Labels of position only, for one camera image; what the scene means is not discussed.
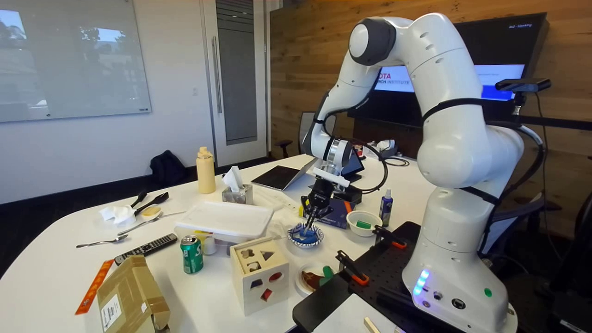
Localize white door with glass panel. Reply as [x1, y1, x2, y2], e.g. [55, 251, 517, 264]
[201, 0, 269, 168]

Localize large wall television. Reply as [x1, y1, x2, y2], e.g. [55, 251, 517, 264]
[353, 10, 549, 144]

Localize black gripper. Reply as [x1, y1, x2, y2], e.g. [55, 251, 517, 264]
[299, 175, 338, 232]

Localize small black plastic spoon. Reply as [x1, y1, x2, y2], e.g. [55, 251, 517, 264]
[129, 188, 149, 208]

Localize blue office chair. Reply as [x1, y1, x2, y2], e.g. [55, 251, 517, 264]
[477, 193, 551, 258]

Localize wooden brush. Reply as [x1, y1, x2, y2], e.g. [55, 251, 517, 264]
[138, 205, 164, 223]

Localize blue book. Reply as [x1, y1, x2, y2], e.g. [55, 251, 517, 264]
[321, 197, 353, 230]

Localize small screen on stand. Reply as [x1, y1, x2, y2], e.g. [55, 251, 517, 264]
[341, 145, 366, 184]

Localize white rectangular tray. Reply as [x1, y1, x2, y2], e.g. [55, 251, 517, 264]
[173, 199, 277, 242]

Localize black backpack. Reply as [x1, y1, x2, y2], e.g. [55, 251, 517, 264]
[147, 147, 188, 184]

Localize clear bowl with blue contents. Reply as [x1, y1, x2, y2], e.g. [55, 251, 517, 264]
[284, 223, 325, 255]

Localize large black plastic spoon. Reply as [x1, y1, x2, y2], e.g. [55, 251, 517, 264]
[132, 190, 169, 218]

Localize silver laptop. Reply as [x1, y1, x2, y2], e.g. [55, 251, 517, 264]
[280, 162, 317, 199]

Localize green soda can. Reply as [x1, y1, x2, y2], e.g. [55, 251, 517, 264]
[179, 232, 205, 275]

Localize white desk device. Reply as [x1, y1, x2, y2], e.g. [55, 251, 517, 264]
[367, 136, 410, 168]

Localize small white cup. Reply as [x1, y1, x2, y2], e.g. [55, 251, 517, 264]
[197, 229, 218, 256]

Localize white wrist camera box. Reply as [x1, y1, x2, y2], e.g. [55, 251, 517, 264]
[304, 162, 351, 188]

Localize yellow squeeze bottle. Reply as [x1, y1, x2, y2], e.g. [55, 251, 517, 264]
[193, 144, 218, 195]

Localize glue bottle with blue cap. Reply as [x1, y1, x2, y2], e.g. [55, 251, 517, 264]
[378, 188, 395, 230]

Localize silver metal spoon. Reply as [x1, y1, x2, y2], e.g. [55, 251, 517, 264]
[73, 210, 162, 249]

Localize wall whiteboard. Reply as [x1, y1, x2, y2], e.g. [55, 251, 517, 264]
[0, 0, 153, 125]

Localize white crumpled plastic bag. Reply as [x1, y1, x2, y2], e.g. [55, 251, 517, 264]
[97, 203, 136, 229]

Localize wooden shape sorter cube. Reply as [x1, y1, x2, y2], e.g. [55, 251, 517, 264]
[229, 234, 292, 316]

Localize small black box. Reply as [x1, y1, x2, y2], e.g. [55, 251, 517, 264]
[341, 182, 364, 206]

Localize white plate with brown food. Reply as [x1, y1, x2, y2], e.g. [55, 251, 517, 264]
[293, 262, 340, 295]

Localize black remote control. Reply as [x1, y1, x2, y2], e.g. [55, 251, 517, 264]
[112, 230, 179, 266]

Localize orange ruler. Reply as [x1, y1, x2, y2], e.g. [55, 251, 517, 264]
[73, 258, 116, 316]

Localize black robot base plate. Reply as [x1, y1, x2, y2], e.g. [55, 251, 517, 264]
[290, 219, 451, 333]

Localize grey tissue holder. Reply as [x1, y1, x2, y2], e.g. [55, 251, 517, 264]
[219, 164, 255, 205]

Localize small white bowl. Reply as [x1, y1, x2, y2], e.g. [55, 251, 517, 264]
[345, 208, 382, 240]

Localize brown cardboard box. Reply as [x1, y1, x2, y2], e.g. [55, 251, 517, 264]
[95, 255, 171, 333]

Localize orange and black clamp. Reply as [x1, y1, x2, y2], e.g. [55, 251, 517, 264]
[334, 247, 371, 288]

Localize black flat tablet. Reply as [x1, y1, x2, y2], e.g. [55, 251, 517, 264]
[251, 164, 301, 190]

